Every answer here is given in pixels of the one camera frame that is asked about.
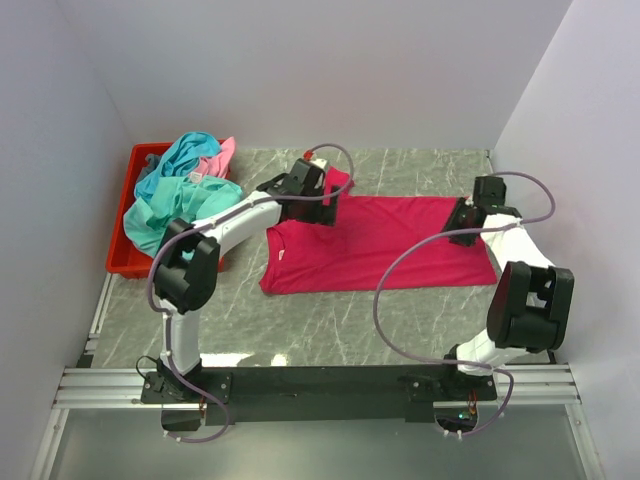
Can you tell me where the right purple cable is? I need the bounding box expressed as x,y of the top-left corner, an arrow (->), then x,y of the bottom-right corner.
373,172 -> 557,439

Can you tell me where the purple cable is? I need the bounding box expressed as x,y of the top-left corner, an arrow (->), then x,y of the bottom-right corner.
373,172 -> 557,439
148,143 -> 356,444

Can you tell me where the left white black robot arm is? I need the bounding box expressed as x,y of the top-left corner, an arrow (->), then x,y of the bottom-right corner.
146,174 -> 349,404

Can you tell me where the red plastic bin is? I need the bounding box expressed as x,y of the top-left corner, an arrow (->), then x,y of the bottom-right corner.
106,143 -> 204,278

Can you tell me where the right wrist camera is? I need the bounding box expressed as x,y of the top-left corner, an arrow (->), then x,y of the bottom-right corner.
472,175 -> 521,218

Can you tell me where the pink t shirt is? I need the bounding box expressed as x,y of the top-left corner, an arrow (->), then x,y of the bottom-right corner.
194,137 -> 236,178

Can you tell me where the grey t shirt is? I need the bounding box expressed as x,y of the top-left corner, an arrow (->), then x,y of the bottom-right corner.
137,154 -> 161,182

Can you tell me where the light blue t shirt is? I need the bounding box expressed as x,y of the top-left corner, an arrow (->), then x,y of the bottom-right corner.
133,132 -> 220,201

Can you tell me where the magenta t shirt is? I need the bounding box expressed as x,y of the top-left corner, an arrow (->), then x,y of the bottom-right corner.
259,192 -> 497,295

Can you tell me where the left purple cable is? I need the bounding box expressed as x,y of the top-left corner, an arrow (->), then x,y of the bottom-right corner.
148,143 -> 356,444

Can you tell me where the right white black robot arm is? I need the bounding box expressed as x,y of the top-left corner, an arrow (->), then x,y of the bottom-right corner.
438,197 -> 575,401

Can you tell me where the teal green t shirt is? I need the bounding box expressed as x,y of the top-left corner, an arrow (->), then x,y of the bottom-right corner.
123,176 -> 244,257

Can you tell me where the black base beam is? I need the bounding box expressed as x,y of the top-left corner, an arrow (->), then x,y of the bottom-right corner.
141,365 -> 497,431

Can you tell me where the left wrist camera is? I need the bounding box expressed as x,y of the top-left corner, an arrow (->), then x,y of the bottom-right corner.
257,158 -> 328,197

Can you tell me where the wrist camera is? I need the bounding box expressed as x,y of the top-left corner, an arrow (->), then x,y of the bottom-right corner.
472,175 -> 521,218
257,158 -> 328,197

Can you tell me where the aluminium rail frame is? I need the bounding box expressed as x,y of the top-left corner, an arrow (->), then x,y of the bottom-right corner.
29,274 -> 166,479

